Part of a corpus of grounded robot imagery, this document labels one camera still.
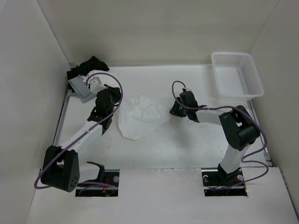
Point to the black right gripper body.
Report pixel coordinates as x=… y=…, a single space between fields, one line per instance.
x=179 y=111

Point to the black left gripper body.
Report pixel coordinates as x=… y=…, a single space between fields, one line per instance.
x=115 y=97

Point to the white tank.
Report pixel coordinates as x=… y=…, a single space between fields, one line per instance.
x=138 y=117
x=105 y=79

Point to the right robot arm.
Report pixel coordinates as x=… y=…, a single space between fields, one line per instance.
x=238 y=127

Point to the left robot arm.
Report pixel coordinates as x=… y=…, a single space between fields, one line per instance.
x=61 y=166

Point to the folded grey tank top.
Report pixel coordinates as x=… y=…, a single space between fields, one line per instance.
x=80 y=89

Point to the folded white tank top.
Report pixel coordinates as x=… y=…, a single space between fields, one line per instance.
x=105 y=79

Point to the black tank top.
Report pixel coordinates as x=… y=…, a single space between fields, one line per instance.
x=84 y=68

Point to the white plastic basket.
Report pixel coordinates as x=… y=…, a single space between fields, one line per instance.
x=236 y=76

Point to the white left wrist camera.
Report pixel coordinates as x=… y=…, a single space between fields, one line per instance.
x=96 y=85

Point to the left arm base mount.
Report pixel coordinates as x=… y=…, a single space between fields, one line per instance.
x=106 y=185

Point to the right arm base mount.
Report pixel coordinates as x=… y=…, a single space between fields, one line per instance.
x=216 y=183

